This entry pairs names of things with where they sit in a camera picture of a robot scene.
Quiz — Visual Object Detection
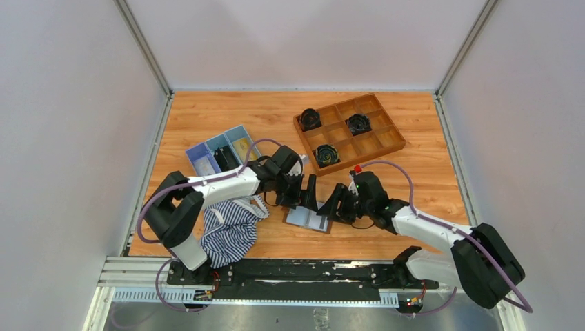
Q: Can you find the brown leather card holder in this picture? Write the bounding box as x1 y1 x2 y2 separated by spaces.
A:
283 206 332 234

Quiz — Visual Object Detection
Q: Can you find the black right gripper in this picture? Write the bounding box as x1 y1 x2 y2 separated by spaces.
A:
317 183 373 225

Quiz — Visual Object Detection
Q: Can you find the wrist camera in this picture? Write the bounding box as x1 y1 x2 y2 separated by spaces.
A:
348 165 364 195
290 154 310 175

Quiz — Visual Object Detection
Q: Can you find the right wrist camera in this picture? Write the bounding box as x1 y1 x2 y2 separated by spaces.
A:
348 165 364 195

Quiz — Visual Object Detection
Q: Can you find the wooden nine-compartment tray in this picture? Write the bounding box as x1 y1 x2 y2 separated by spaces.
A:
292 93 406 176

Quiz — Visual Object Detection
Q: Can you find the black rolled belt back left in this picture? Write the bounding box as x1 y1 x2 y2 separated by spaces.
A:
299 108 322 132

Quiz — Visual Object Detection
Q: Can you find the aluminium front rail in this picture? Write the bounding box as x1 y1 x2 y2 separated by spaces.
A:
91 255 513 308

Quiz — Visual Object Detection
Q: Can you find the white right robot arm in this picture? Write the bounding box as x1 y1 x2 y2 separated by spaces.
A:
317 171 530 310

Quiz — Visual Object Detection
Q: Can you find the yellow card in organizer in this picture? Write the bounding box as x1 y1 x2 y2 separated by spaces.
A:
232 138 258 162

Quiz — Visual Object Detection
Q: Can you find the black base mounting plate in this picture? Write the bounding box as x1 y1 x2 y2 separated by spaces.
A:
163 259 438 302

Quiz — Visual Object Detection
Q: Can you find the blue white striped cloth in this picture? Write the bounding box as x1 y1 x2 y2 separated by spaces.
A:
199 195 270 269

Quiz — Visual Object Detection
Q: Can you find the black rolled belt front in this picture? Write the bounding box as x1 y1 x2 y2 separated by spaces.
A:
313 144 341 168

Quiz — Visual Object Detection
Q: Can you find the black rolled belt centre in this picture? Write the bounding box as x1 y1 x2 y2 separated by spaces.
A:
345 114 372 136

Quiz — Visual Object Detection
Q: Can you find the blue three-compartment organizer box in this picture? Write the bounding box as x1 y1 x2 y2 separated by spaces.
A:
186 125 261 176

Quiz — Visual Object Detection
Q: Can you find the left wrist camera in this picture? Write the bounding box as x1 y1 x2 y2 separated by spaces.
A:
290 154 310 175

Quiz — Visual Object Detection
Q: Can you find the black card in organizer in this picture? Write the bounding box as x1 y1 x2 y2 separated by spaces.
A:
213 146 240 172

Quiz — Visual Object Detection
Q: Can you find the black rolled belt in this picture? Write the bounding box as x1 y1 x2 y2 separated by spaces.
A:
313 144 341 168
299 108 322 132
345 114 372 136

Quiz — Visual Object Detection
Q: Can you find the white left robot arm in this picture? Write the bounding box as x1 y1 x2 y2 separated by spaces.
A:
139 146 318 285

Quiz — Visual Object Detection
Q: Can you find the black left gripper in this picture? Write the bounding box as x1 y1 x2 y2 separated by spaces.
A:
274 172 318 212

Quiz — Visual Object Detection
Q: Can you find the white card in organizer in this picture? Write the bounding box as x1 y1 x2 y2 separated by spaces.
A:
193 155 220 177

